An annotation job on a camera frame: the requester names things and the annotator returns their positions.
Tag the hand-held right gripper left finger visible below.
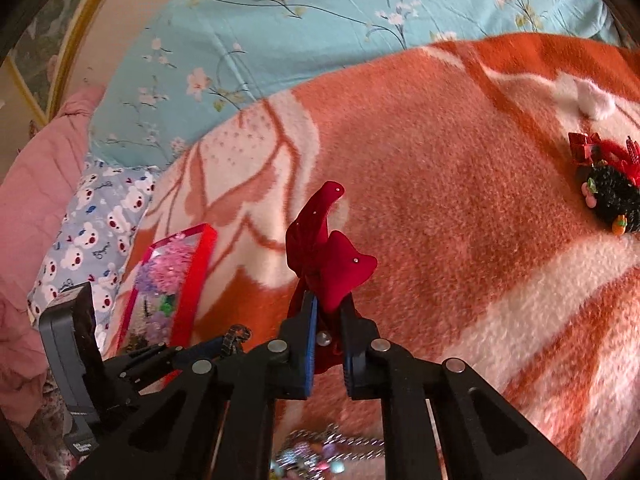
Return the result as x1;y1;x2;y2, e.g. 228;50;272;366
67;287;321;480

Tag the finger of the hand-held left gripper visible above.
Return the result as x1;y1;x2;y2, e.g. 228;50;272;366
162;335;232;378
106;341;170;376

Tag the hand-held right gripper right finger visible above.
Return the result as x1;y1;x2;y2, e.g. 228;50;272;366
340;296;587;480

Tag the large purple flower scrunchie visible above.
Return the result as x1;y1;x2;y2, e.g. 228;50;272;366
147;310;176;343

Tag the red-rimmed white box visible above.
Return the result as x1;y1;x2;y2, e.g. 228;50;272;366
116;224;219;363

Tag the small purple flower scrunchie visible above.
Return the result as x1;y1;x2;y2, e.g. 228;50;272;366
136;262;160;297

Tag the pink flower scrunchie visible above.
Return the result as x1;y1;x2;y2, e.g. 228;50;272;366
149;244;195;292

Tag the beaded metal chain necklace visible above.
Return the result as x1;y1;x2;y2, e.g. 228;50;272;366
220;324;390;480

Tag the red velvet bow hair clip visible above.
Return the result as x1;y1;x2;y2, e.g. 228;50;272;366
285;181;379;377

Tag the floral patterned cloth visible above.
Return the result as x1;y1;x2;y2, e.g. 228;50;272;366
0;375;81;480

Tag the blue bear print pillow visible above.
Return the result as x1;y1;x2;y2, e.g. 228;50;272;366
27;159;157;361

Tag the orange white blanket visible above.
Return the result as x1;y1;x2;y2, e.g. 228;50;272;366
102;32;640;480

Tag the pink cloth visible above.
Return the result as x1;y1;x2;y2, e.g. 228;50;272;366
0;86;107;392

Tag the red green christmas hair clip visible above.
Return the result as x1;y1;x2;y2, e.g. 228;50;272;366
568;131;640;237

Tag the gold framed picture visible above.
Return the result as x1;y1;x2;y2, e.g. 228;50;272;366
7;0;132;128

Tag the teal floral duvet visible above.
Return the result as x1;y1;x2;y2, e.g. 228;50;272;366
89;0;623;173

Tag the white pompom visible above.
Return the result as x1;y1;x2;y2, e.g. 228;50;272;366
574;81;617;120

